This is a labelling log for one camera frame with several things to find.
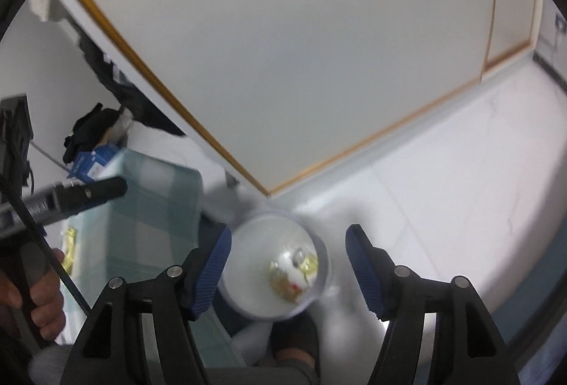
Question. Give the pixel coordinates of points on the large yellow clear snack bag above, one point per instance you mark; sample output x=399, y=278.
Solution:
x=69, y=236

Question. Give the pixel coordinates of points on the brown heart snack packet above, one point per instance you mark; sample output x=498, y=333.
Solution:
x=288, y=290

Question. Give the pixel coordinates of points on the black clothing pile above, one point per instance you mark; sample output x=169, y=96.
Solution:
x=88, y=131

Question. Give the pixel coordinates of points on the white wood-trimmed cabinet door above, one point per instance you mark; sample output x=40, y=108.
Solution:
x=282, y=90

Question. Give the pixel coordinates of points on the round clear trash bin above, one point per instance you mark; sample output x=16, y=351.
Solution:
x=262, y=242

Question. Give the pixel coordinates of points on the blue facial tissue box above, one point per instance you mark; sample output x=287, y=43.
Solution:
x=88, y=165

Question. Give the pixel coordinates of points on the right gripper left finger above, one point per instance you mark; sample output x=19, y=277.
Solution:
x=205, y=266

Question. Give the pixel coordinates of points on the checkered teal tablecloth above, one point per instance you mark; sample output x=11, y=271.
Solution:
x=135, y=237

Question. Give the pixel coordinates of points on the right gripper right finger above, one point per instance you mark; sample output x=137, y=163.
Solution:
x=373, y=270

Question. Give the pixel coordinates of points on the person's left hand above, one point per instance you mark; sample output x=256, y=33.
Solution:
x=48, y=314

